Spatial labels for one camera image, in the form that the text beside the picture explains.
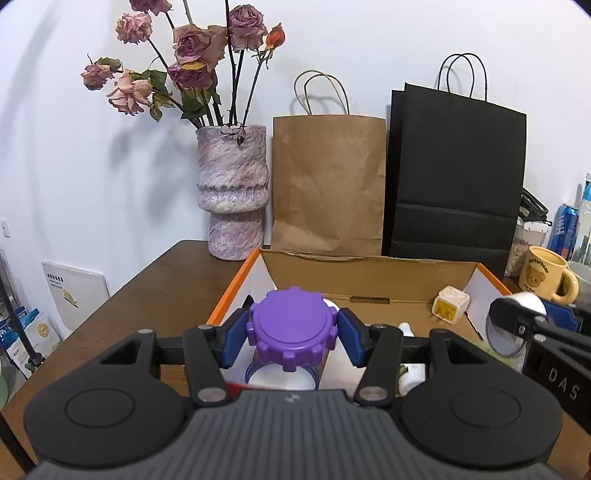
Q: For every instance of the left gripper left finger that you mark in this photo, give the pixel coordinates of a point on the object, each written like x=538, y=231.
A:
x=134, y=398

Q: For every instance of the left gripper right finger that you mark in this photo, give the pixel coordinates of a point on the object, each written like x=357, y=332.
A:
x=472, y=411

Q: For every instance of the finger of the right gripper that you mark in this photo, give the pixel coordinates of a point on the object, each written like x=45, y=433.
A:
x=569, y=317
x=566, y=336

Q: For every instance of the white tape roll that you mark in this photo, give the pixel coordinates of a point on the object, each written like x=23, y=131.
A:
x=512, y=322

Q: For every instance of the white spray bottle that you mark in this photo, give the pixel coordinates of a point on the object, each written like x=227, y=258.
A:
x=411, y=376

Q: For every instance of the red cardboard box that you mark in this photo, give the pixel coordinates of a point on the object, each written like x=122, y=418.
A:
x=377, y=289

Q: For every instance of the large purple-rimmed white lid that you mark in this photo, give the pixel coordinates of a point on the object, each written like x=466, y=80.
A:
x=272, y=376

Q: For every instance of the purple ridged cap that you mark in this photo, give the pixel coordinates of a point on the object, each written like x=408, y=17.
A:
x=292, y=328

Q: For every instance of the green spray bottle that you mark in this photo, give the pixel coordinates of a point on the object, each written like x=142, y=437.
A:
x=515, y=362

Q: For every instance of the translucent plastic container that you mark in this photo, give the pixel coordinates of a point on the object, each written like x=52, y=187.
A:
x=339, y=373

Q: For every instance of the white ridged cap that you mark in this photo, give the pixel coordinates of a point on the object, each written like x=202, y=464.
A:
x=331, y=304

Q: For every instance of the yellow bear mug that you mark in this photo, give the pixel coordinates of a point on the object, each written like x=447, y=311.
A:
x=547, y=275

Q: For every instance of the pale ceramic bowl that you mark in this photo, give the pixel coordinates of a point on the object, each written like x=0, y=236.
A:
x=583, y=274

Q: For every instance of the clear plastic bottle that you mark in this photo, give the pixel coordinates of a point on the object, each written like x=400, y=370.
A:
x=582, y=242

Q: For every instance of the grain storage jar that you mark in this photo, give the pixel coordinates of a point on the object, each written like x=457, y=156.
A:
x=527, y=234

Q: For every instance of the blue soda can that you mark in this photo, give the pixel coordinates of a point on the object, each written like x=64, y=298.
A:
x=562, y=236

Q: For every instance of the black light stand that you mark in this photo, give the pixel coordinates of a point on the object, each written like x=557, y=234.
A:
x=9, y=439

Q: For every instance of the black hangers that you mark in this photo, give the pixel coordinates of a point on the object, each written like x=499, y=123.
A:
x=533, y=210

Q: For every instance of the black paper bag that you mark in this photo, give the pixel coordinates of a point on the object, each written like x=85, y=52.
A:
x=455, y=170

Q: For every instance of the brown paper bag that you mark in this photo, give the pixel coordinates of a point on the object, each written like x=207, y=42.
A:
x=329, y=174

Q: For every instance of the purple textured vase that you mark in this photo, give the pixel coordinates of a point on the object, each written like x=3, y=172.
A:
x=233, y=186

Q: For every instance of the dried pink rose bouquet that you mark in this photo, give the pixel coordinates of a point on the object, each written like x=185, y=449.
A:
x=208, y=74

